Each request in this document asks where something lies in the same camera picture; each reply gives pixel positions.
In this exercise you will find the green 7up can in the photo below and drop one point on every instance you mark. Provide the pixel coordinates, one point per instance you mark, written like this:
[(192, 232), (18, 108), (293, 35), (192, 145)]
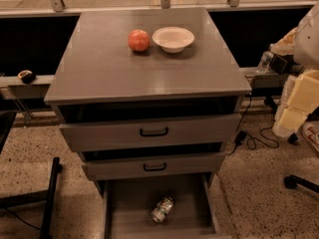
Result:
[(162, 209)]

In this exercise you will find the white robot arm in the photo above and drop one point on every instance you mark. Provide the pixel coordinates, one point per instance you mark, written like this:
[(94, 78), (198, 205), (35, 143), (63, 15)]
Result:
[(300, 96)]

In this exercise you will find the grey drawer cabinet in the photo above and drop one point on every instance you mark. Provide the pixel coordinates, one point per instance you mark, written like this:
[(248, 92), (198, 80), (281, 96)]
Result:
[(101, 79)]

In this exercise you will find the grey top drawer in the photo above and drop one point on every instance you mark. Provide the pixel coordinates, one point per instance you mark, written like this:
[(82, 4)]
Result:
[(92, 136)]

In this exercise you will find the grey drawer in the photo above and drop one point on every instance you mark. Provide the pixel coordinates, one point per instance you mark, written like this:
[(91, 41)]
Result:
[(153, 166), (92, 136), (129, 204)]

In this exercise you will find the grey middle drawer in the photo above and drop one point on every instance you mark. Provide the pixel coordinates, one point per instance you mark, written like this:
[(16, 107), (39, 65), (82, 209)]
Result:
[(153, 166)]

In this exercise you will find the grey bottom drawer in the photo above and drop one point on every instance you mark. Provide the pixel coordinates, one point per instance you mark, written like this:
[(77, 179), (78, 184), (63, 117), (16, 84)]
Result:
[(129, 204)]

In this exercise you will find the white bowl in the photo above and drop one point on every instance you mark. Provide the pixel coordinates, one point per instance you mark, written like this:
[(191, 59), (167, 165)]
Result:
[(173, 39)]

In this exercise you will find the red apple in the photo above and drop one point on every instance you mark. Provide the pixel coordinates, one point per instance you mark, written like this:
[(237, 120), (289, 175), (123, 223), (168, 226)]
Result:
[(139, 40)]

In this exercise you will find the clear water bottle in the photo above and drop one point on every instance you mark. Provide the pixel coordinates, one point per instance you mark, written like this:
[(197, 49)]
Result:
[(265, 62)]

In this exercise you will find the small black box speaker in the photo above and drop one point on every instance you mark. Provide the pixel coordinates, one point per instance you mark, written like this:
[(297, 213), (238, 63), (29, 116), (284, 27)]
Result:
[(282, 64)]

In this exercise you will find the black yellow tape measure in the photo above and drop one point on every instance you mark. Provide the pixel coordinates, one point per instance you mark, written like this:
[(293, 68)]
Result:
[(27, 76)]

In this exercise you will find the black stand leg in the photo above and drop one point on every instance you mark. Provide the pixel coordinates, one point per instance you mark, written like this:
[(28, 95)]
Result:
[(272, 104)]

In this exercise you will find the black caster leg right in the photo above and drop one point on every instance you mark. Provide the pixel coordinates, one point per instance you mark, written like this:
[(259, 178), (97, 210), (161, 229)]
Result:
[(292, 181)]

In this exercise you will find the white red sneaker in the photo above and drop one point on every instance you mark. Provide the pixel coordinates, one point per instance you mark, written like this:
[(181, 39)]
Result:
[(310, 131)]

